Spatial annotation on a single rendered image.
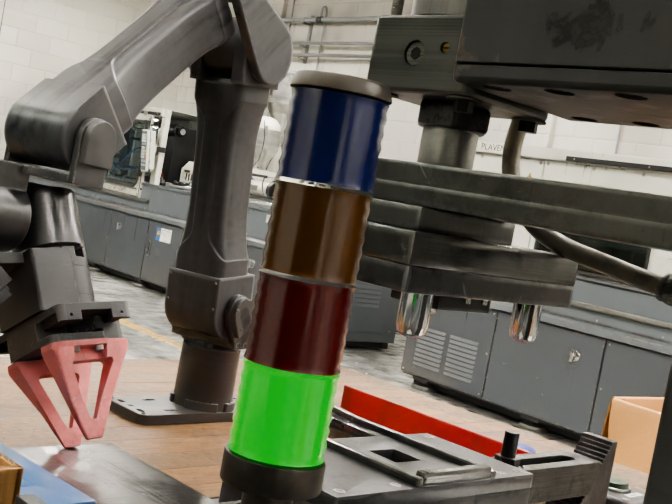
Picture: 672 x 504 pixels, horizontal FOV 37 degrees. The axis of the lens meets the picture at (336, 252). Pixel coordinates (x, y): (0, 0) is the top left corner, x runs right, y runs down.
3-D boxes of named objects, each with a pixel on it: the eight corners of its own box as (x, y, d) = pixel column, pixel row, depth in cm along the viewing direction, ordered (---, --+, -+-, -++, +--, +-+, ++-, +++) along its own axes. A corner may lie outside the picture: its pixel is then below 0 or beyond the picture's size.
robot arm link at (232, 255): (212, 344, 101) (251, 15, 97) (160, 329, 105) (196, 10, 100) (247, 336, 107) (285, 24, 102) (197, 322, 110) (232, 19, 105)
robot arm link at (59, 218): (41, 251, 77) (26, 167, 79) (-12, 273, 79) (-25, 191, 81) (102, 258, 83) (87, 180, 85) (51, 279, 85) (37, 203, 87)
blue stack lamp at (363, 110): (325, 185, 41) (340, 104, 41) (393, 196, 38) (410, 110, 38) (255, 171, 38) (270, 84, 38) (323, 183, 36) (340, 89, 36)
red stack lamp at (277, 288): (295, 352, 41) (309, 273, 41) (360, 375, 39) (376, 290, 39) (223, 350, 39) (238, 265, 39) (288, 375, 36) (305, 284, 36)
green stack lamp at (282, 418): (280, 435, 42) (294, 356, 42) (344, 464, 39) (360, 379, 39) (207, 439, 39) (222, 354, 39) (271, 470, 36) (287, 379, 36)
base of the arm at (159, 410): (302, 350, 112) (262, 335, 117) (153, 345, 98) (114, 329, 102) (290, 419, 112) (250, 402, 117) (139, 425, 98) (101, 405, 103)
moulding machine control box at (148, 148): (132, 168, 940) (139, 128, 938) (152, 172, 955) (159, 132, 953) (142, 170, 927) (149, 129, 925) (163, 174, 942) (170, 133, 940)
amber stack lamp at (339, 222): (310, 269, 41) (325, 189, 41) (377, 286, 39) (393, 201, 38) (239, 261, 39) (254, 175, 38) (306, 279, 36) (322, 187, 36)
